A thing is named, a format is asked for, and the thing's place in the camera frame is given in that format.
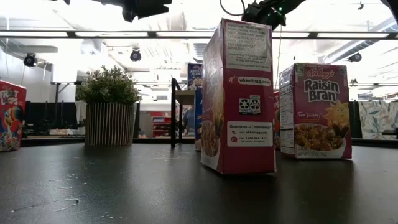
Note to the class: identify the wooden shelf with black frame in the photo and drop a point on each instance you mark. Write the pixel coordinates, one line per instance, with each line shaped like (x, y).
(173, 118)

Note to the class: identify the Raisin Bran cereal box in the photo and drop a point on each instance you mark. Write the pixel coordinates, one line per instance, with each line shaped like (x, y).
(320, 118)
(245, 124)

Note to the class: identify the person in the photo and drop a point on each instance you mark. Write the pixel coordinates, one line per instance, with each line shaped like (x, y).
(189, 119)

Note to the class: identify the black aluminium table frame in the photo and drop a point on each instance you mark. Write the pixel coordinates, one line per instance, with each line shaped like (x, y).
(155, 140)

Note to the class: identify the red background shelving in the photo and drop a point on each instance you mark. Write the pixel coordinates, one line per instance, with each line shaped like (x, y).
(161, 124)

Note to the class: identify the black room divider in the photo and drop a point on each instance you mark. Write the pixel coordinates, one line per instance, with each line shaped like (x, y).
(356, 119)
(46, 115)

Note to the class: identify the black ceiling spotlight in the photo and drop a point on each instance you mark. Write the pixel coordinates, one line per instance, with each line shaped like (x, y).
(355, 57)
(29, 59)
(135, 55)

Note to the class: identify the Frosted Flakes cereal box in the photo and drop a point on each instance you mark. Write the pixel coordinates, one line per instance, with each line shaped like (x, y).
(198, 121)
(193, 76)

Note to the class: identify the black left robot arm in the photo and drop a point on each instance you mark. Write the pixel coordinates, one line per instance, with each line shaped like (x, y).
(109, 2)

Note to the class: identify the green plant in striped pot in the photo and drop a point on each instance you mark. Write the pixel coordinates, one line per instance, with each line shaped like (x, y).
(109, 124)

